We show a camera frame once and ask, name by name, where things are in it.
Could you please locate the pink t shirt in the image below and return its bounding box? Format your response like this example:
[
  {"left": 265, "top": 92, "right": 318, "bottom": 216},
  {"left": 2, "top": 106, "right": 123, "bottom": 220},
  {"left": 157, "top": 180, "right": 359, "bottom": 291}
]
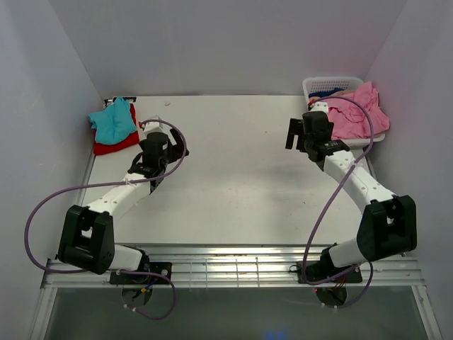
[{"left": 326, "top": 81, "right": 390, "bottom": 140}]

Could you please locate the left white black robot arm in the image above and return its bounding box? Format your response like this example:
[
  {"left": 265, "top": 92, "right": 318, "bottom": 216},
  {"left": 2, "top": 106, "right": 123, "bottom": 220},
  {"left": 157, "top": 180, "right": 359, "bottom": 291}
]
[{"left": 57, "top": 127, "right": 189, "bottom": 283}]

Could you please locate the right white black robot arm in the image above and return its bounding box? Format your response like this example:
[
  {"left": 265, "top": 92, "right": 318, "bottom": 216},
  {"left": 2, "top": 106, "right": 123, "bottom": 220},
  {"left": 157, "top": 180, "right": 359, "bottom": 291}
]
[{"left": 285, "top": 111, "right": 418, "bottom": 285}]

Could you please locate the blue t shirt in basket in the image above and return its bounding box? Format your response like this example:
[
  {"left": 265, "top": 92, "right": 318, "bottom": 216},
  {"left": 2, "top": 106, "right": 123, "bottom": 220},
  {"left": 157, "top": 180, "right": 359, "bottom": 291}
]
[{"left": 309, "top": 88, "right": 342, "bottom": 100}]

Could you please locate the white plastic basket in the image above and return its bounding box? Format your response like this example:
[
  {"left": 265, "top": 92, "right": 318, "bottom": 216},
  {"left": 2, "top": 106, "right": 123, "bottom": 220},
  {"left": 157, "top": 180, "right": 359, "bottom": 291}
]
[{"left": 302, "top": 76, "right": 390, "bottom": 148}]

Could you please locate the teal folded t shirt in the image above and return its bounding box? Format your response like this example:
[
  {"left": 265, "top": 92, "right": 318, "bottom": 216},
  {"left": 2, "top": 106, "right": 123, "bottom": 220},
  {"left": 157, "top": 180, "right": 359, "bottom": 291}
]
[{"left": 88, "top": 97, "right": 137, "bottom": 145}]

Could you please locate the beige t shirt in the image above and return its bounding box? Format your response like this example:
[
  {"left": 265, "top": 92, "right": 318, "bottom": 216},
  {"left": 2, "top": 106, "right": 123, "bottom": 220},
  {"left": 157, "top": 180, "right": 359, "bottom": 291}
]
[{"left": 334, "top": 89, "right": 355, "bottom": 96}]

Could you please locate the red folded t shirt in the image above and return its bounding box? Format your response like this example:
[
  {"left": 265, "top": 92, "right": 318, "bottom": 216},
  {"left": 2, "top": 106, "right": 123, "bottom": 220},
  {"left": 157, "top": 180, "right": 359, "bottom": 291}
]
[{"left": 93, "top": 103, "right": 139, "bottom": 156}]

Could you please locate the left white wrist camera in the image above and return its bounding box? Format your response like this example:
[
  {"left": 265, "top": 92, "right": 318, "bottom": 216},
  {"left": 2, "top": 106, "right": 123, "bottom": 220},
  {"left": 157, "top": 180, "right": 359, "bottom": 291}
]
[{"left": 139, "top": 116, "right": 163, "bottom": 135}]

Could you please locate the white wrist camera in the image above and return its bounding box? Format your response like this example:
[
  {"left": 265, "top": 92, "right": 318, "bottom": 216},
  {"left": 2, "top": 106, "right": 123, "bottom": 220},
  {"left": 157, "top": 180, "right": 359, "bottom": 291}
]
[
  {"left": 309, "top": 101, "right": 328, "bottom": 112},
  {"left": 139, "top": 116, "right": 163, "bottom": 135}
]

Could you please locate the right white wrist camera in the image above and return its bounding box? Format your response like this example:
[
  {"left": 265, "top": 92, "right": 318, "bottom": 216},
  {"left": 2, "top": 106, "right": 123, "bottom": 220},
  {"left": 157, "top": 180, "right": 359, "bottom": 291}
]
[{"left": 309, "top": 101, "right": 328, "bottom": 112}]

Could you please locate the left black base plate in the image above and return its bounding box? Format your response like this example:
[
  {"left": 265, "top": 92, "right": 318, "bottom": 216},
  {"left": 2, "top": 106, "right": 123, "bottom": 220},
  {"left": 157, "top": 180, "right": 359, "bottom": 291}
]
[{"left": 109, "top": 261, "right": 173, "bottom": 285}]

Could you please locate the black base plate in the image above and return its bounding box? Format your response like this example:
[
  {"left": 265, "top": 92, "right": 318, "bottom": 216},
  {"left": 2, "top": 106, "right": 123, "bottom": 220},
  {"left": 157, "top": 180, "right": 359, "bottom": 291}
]
[
  {"left": 295, "top": 261, "right": 362, "bottom": 283},
  {"left": 109, "top": 261, "right": 173, "bottom": 285}
]

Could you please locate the aluminium frame rail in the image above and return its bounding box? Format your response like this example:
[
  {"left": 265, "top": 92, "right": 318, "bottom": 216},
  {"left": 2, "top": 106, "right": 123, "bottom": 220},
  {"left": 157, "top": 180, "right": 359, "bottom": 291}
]
[{"left": 40, "top": 244, "right": 425, "bottom": 290}]

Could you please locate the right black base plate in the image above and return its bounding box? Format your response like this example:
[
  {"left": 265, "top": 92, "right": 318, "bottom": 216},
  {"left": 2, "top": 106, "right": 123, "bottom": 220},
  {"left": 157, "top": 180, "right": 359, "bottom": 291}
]
[{"left": 295, "top": 261, "right": 362, "bottom": 283}]

